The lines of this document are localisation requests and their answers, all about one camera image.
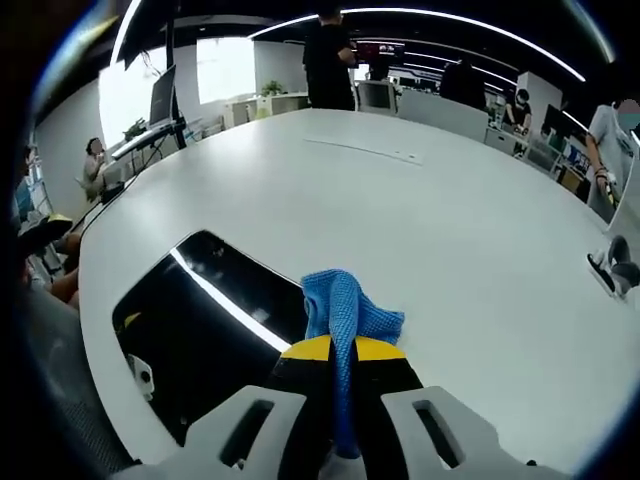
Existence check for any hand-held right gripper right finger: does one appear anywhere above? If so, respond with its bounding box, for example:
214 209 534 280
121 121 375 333
354 336 572 480

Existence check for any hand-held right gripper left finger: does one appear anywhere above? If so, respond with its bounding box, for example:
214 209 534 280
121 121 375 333
119 334 335 480

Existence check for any black glossy table inset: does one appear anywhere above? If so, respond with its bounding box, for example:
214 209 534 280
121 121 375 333
111 229 312 447

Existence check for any blue cleaning cloth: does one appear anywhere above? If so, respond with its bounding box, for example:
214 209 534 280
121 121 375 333
300 268 406 461

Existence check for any white mesh office chair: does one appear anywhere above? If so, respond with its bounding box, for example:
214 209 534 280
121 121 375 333
13 283 137 474

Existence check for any white low cabinet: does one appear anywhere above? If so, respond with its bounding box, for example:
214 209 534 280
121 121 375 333
224 91 312 127

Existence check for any grey object with black base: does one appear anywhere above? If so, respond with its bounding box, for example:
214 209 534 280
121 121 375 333
586 234 640 300

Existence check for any long curved ceiling light strip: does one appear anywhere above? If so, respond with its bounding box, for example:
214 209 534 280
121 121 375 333
248 6 588 83

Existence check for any red wall screen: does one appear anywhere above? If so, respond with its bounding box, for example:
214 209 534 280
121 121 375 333
355 41 406 58

